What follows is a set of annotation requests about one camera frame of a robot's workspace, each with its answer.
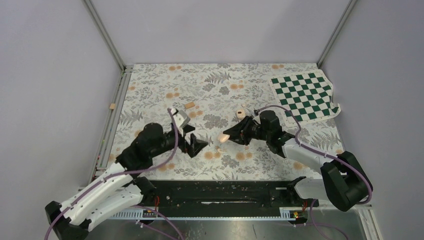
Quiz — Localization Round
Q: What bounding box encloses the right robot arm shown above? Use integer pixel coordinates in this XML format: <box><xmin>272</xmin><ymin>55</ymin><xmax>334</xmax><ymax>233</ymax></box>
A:
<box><xmin>223</xmin><ymin>110</ymin><xmax>373</xmax><ymax>212</ymax></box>

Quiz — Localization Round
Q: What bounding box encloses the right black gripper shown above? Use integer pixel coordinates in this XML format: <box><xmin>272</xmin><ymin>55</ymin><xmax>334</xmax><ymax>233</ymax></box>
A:
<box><xmin>223</xmin><ymin>115</ymin><xmax>271</xmax><ymax>146</ymax></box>

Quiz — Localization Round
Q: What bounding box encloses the green white checkerboard sheet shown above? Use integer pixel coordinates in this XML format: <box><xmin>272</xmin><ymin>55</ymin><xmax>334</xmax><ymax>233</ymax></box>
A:
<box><xmin>268</xmin><ymin>69</ymin><xmax>341</xmax><ymax>127</ymax></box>

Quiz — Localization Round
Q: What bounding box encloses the floral patterned table mat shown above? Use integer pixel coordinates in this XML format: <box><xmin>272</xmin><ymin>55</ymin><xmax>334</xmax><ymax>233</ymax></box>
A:
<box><xmin>106</xmin><ymin>63</ymin><xmax>347</xmax><ymax>182</ymax></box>

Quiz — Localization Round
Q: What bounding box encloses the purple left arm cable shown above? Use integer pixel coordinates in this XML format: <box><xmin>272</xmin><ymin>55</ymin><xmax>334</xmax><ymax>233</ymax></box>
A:
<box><xmin>43</xmin><ymin>107</ymin><xmax>181</xmax><ymax>240</ymax></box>

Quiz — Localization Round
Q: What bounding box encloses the beige square case with earbud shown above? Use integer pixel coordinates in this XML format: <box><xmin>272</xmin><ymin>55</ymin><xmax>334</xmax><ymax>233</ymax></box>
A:
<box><xmin>235</xmin><ymin>109</ymin><xmax>246</xmax><ymax>120</ymax></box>

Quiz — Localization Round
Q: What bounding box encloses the small cork cylinder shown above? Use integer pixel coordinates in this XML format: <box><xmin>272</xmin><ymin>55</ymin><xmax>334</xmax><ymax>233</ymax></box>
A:
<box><xmin>184</xmin><ymin>102</ymin><xmax>196</xmax><ymax>109</ymax></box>

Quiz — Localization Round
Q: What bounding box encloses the beige earbud charging case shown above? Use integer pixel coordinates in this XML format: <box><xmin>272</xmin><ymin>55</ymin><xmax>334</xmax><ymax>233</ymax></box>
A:
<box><xmin>217</xmin><ymin>133</ymin><xmax>230</xmax><ymax>144</ymax></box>

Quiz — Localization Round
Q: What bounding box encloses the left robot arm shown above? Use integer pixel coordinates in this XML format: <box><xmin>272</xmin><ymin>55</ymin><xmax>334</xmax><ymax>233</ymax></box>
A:
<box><xmin>44</xmin><ymin>123</ymin><xmax>208</xmax><ymax>240</ymax></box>

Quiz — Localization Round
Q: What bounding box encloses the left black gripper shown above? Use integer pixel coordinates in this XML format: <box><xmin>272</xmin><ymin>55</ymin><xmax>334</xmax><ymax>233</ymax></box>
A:
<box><xmin>151</xmin><ymin>124</ymin><xmax>209</xmax><ymax>158</ymax></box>

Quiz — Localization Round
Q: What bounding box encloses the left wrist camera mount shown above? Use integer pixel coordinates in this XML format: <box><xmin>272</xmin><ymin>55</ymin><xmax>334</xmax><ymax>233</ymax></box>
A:
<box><xmin>170</xmin><ymin>107</ymin><xmax>190</xmax><ymax>136</ymax></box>

